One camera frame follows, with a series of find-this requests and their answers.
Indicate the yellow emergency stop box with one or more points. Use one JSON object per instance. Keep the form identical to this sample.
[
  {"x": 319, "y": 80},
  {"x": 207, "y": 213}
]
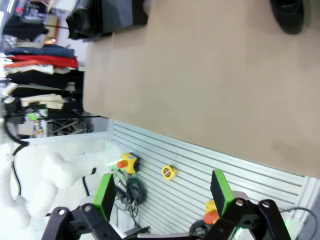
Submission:
[
  {"x": 128, "y": 162},
  {"x": 212, "y": 212}
]

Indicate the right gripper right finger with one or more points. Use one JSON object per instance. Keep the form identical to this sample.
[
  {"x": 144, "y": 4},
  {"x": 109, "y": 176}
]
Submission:
[{"x": 221, "y": 195}]

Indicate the white printed cloth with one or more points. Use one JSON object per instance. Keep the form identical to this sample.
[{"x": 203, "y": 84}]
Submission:
[{"x": 30, "y": 69}]

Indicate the black metal rack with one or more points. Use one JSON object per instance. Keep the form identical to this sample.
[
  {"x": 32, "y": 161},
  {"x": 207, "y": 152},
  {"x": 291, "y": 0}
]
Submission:
[{"x": 65, "y": 122}]

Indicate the black folded garments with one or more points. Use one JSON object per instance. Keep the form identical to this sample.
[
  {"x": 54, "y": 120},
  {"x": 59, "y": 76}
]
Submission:
[{"x": 45, "y": 80}]

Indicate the beige folded cloth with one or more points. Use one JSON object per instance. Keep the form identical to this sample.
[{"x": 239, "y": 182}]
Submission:
[{"x": 42, "y": 101}]

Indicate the red folded cloth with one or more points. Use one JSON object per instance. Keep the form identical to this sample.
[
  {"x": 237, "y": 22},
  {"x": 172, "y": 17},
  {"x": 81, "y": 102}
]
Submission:
[{"x": 50, "y": 61}]

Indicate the yellow tape measure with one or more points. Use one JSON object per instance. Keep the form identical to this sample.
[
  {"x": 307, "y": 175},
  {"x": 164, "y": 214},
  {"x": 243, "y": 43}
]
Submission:
[{"x": 169, "y": 172}]

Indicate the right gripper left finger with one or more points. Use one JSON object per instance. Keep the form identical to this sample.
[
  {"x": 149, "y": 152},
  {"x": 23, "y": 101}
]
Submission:
[{"x": 103, "y": 200}]

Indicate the blue folded jeans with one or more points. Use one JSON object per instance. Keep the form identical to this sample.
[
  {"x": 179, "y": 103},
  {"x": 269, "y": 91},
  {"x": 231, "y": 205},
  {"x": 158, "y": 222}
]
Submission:
[{"x": 42, "y": 52}]

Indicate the grey slatted base plate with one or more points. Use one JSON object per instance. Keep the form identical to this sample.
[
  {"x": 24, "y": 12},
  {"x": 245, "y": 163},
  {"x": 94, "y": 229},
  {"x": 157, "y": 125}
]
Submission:
[{"x": 200, "y": 170}]

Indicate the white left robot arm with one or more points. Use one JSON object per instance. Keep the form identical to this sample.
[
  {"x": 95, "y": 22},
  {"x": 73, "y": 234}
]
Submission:
[{"x": 57, "y": 172}]

